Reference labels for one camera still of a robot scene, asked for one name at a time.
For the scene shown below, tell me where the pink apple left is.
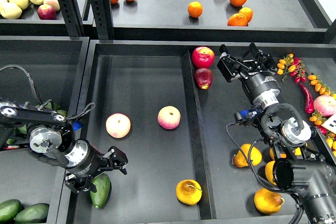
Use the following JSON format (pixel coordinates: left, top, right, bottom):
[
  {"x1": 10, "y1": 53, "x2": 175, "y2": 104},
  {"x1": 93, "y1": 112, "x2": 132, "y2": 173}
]
[{"x1": 106, "y1": 113, "x2": 131, "y2": 138}]

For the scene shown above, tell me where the black middle tray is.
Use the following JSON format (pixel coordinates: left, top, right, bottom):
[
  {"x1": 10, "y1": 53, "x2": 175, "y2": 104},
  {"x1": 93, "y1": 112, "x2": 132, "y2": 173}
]
[{"x1": 71, "y1": 41, "x2": 295, "y2": 223}]

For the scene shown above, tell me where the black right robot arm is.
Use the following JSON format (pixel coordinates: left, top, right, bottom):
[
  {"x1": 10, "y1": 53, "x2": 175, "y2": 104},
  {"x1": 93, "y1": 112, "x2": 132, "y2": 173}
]
[{"x1": 217, "y1": 43, "x2": 335, "y2": 223}]

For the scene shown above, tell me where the black tray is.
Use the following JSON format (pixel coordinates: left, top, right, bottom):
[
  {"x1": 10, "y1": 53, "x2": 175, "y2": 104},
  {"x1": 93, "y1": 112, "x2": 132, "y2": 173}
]
[
  {"x1": 1, "y1": 36, "x2": 89, "y2": 223},
  {"x1": 71, "y1": 41, "x2": 295, "y2": 223}
]

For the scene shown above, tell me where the pink apple centre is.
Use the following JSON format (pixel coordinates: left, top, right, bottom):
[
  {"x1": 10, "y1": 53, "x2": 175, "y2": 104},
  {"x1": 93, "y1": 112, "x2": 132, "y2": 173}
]
[{"x1": 157, "y1": 105, "x2": 181, "y2": 130}]

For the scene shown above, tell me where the dark green avocado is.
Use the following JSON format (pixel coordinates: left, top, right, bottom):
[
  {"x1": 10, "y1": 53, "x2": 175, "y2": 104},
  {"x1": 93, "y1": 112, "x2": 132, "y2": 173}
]
[{"x1": 90, "y1": 173, "x2": 111, "y2": 209}]

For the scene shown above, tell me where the red apple on shelf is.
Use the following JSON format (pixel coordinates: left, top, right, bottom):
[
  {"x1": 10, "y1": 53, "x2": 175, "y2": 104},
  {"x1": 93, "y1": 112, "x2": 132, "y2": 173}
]
[{"x1": 37, "y1": 4, "x2": 57, "y2": 20}]

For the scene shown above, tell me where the cherry tomato bunch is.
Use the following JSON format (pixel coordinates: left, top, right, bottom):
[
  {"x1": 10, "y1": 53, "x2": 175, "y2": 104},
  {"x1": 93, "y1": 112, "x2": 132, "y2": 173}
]
[{"x1": 277, "y1": 54, "x2": 307, "y2": 83}]

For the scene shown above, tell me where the red chili pepper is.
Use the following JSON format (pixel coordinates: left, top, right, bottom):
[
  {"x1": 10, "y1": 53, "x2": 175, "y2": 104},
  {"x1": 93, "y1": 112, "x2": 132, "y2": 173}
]
[{"x1": 299, "y1": 83, "x2": 314, "y2": 114}]

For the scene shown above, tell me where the pink apple right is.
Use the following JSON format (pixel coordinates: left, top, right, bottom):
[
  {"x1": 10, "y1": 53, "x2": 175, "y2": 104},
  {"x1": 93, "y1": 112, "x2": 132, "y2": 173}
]
[{"x1": 313, "y1": 95, "x2": 335, "y2": 117}]

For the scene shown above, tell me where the bright red apple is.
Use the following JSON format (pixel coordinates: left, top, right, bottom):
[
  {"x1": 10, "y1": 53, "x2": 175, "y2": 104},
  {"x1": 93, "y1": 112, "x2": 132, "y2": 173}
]
[{"x1": 192, "y1": 46, "x2": 215, "y2": 69}]

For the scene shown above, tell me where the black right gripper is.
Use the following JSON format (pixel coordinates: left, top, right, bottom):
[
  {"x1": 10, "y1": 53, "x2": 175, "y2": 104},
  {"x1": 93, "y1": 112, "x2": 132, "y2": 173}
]
[{"x1": 217, "y1": 42, "x2": 280, "y2": 105}]

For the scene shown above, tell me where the pink apple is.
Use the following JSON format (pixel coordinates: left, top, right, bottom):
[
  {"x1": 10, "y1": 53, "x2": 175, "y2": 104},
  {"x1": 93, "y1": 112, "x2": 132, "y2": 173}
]
[
  {"x1": 106, "y1": 113, "x2": 131, "y2": 138},
  {"x1": 157, "y1": 105, "x2": 181, "y2": 130},
  {"x1": 313, "y1": 95, "x2": 335, "y2": 117}
]

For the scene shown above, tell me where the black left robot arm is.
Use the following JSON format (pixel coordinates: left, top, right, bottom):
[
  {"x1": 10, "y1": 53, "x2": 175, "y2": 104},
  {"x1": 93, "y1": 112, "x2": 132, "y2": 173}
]
[{"x1": 1, "y1": 65, "x2": 128, "y2": 193}]

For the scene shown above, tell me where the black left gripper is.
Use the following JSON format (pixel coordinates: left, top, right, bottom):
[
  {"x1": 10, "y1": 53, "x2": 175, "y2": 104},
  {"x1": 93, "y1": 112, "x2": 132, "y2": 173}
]
[{"x1": 64, "y1": 140, "x2": 128, "y2": 193}]

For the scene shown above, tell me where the black upper shelf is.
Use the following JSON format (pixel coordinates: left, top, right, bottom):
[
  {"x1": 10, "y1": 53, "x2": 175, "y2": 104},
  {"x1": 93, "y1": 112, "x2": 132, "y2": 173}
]
[{"x1": 1, "y1": 0, "x2": 335, "y2": 44}]

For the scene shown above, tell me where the dark red apple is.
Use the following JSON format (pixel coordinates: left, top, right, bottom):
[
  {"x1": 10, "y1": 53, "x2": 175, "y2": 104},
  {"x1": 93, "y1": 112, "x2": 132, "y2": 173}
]
[{"x1": 194, "y1": 68, "x2": 213, "y2": 90}]

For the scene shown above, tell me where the black left tray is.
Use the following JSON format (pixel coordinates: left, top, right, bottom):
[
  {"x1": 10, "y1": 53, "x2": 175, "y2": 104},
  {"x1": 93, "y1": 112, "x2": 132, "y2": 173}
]
[{"x1": 1, "y1": 36, "x2": 89, "y2": 223}]

